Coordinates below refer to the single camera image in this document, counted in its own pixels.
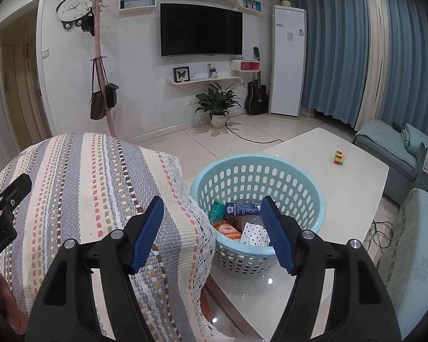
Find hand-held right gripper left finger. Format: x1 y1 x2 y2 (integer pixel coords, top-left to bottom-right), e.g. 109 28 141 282
24 196 165 342

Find small teal container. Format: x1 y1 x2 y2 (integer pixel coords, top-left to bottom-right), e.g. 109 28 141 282
209 200 225 222

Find black butterfly picture frame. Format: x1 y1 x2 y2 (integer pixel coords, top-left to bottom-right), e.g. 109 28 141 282
173 66 191 83

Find striped woven cloth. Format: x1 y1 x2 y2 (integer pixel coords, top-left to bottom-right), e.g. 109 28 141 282
0 133 217 342

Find wide blue wall box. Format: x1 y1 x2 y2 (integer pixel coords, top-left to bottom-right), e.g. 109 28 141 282
119 0 158 11

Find potted green plant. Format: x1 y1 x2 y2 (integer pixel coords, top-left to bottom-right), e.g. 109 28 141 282
194 82 243 129

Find round wall clock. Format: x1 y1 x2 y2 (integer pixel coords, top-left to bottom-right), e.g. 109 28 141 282
56 0 94 31

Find brown hanging bag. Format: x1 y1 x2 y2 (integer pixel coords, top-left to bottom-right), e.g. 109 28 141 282
89 90 107 121

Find floor power cable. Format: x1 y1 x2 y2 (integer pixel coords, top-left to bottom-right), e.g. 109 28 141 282
223 117 284 144

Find short white wall shelf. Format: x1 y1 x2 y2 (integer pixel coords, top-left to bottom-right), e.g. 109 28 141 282
165 74 242 86

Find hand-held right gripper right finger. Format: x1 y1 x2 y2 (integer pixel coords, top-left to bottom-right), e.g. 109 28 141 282
260 196 402 342

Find beige curtain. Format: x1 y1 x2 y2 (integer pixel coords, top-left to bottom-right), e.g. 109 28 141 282
354 0 388 131

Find black flat television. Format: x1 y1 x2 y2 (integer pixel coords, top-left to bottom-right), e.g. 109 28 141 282
159 2 244 58

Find teal sofa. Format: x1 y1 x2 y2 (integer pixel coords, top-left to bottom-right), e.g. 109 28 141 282
353 119 428 328

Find white coffee table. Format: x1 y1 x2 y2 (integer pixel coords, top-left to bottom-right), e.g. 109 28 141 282
183 127 389 342

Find folded teal blanket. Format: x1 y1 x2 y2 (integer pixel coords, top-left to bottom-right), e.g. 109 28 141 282
401 123 428 156

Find brown packet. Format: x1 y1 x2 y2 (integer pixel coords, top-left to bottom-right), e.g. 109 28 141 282
240 215 263 232

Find small dark hanging bag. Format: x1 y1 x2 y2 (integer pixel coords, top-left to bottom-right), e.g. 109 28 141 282
81 11 96 37

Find person's left forearm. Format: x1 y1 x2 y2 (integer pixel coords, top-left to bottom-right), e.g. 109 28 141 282
0 266 27 335

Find tangled black cables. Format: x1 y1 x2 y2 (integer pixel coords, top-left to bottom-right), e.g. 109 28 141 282
363 220 393 254

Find white polka dot packet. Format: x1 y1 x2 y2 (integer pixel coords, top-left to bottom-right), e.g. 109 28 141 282
240 222 272 247

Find white standing air conditioner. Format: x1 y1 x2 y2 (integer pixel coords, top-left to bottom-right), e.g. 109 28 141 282
269 4 306 118

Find pink coat rack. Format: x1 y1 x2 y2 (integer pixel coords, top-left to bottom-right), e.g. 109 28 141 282
87 0 122 138

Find dark blue carton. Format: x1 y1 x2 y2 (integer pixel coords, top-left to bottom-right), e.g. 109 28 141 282
225 201 263 218

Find red white wall box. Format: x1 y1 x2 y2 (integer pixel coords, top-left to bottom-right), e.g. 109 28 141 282
230 59 262 73

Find orange snack packet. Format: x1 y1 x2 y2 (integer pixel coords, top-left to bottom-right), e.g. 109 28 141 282
214 220 244 242

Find blue curtain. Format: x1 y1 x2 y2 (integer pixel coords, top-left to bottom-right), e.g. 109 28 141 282
288 0 379 131
377 0 428 140

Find black hanging bag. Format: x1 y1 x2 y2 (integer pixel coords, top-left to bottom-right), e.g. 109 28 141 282
105 83 120 109

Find light blue plastic basket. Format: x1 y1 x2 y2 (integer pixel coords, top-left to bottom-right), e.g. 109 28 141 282
190 154 326 276

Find black acoustic guitar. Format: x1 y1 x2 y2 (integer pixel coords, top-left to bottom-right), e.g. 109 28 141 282
245 46 270 116

